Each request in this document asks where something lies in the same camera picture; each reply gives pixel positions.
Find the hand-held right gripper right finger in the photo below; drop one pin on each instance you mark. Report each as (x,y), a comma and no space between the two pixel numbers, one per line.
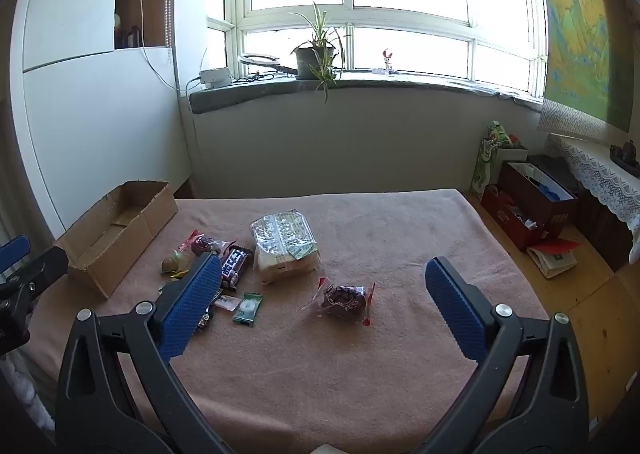
(455,314)

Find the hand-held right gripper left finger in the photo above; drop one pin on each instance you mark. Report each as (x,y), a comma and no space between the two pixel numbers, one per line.
(192,304)

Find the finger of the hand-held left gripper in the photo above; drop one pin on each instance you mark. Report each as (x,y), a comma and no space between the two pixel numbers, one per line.
(45,266)

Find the yellow green candy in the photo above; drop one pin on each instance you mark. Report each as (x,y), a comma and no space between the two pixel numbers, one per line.
(172,264)

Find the small green snack packet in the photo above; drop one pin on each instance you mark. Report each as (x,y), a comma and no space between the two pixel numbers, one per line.
(247,309)

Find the dark chocolate bar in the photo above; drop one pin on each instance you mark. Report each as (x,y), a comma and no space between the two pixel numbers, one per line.
(235,266)

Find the red dark snack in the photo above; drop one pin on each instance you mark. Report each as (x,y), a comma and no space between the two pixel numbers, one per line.
(342,301)
(202,245)

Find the brown cardboard box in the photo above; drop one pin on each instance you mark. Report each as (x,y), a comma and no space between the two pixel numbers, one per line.
(115,234)

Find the clear bread packet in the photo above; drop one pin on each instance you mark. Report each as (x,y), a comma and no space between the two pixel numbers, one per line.
(282,239)

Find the small white packet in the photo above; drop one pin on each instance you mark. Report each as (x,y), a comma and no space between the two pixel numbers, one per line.
(226,302)

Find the red cardboard box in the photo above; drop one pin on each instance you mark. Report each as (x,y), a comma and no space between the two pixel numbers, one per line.
(505,219)

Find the book with red cover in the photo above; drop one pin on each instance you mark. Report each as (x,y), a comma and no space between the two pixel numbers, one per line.
(555,261)

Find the dark red open box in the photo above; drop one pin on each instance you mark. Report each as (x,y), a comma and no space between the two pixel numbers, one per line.
(550,206)

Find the green paper bag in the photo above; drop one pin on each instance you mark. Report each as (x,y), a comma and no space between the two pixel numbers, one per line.
(487,168)

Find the white wardrobe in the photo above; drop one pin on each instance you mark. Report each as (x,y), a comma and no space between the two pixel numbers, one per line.
(100,108)

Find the white lace cloth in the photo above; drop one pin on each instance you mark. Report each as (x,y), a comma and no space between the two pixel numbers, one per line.
(600,178)

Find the grey windowsill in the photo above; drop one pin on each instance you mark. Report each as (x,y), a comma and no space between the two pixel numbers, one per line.
(250,93)

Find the white power box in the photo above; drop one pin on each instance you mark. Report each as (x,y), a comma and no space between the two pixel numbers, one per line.
(215,77)

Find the dark ornament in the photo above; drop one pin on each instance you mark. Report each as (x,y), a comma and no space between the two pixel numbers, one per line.
(622,153)

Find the small red white figurine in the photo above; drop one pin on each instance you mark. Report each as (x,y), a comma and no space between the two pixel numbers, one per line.
(387,62)

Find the potted spider plant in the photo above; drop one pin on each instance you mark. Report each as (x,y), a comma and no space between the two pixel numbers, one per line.
(315,61)

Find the yellow landscape wall painting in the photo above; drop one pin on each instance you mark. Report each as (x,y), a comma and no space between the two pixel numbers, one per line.
(575,33)

